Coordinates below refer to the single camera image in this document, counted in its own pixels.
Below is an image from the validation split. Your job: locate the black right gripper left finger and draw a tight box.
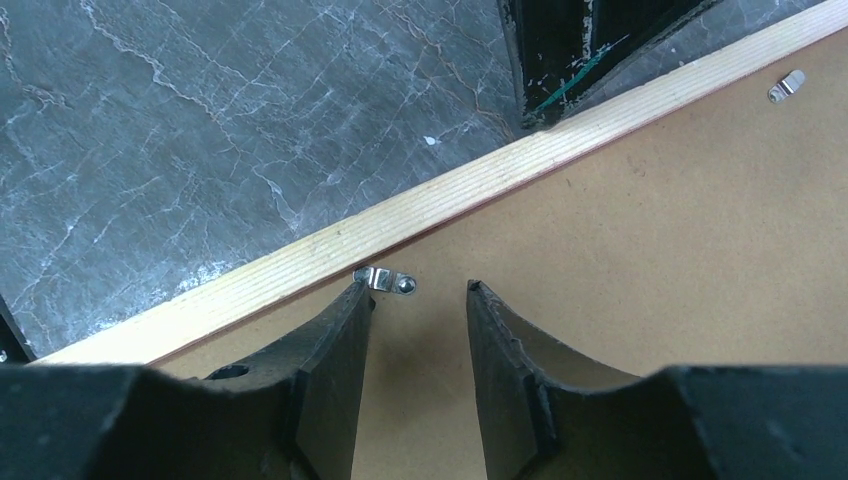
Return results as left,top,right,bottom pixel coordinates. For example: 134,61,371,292
1,283,374,479

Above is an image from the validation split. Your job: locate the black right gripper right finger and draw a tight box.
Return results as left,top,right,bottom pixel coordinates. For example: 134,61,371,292
466,281,847,479

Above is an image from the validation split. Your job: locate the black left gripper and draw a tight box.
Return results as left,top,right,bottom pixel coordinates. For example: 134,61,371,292
497,0,714,129

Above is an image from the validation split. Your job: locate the brown backing board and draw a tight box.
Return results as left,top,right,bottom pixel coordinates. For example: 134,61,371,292
163,30,847,479

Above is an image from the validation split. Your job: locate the pink wooden picture frame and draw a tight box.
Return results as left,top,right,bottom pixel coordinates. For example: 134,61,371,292
40,0,847,366

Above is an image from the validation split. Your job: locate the silver metal turn clip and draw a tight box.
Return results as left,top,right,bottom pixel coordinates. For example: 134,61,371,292
352,266,417,295

